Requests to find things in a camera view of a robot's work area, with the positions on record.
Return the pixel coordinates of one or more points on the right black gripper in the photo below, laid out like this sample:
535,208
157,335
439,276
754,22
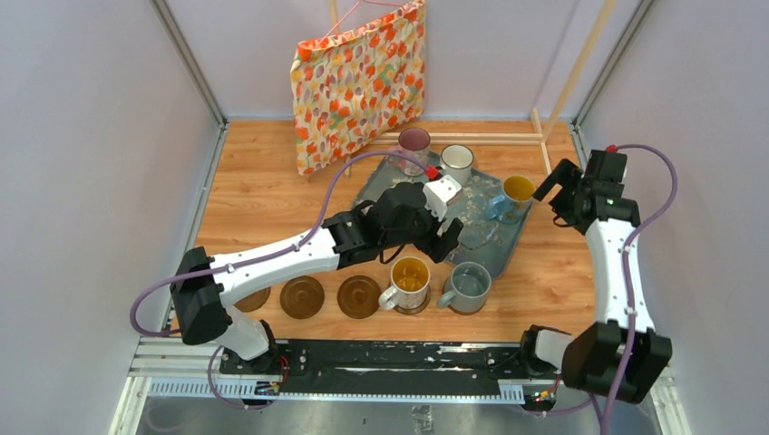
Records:
568,175

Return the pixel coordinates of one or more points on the grey ceramic mug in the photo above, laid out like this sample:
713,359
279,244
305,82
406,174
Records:
466,290

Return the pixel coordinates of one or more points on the white mug black handle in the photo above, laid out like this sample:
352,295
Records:
456,161

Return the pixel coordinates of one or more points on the floral fabric bag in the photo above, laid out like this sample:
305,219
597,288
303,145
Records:
351,87

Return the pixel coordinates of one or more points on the brown round coaster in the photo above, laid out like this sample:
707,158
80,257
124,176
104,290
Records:
302,297
254,301
358,296
411,311

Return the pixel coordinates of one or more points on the blue floral serving tray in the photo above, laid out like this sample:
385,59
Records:
488,242

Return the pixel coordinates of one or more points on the white floral mug yellow inside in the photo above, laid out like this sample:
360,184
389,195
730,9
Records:
409,284

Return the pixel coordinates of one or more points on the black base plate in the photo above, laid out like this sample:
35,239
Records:
390,368

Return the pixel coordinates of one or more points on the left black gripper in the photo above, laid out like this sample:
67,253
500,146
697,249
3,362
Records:
433,245

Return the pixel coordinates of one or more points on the aluminium rail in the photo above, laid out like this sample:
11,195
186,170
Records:
178,369

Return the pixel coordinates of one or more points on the pink mug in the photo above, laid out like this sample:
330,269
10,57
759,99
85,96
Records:
415,143

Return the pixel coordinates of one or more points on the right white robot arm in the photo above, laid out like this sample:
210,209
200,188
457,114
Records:
620,354

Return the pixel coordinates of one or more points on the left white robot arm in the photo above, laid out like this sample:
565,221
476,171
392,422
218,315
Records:
208,287

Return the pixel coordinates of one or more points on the blue butterfly mug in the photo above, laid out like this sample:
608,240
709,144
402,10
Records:
513,202

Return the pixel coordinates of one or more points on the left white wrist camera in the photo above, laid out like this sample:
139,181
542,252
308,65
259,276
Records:
439,194

